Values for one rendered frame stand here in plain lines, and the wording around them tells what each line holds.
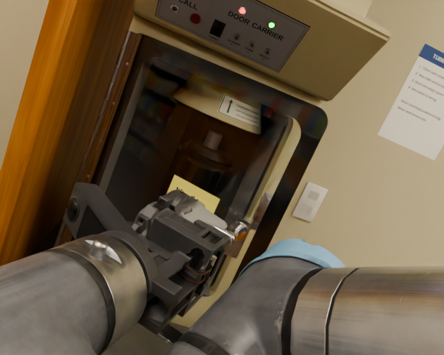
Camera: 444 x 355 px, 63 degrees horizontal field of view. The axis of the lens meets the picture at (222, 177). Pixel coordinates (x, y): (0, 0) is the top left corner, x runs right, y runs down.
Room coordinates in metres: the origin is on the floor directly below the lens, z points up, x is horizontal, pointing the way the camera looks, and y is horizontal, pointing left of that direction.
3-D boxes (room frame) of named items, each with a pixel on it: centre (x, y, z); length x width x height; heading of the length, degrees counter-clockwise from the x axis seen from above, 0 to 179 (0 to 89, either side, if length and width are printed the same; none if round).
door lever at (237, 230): (0.45, -0.01, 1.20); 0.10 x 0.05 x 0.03; 75
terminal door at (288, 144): (0.50, 0.05, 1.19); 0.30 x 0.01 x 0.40; 75
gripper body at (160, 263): (0.30, 0.02, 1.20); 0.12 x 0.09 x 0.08; 165
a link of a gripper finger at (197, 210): (0.40, 0.00, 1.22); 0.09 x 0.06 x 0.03; 165
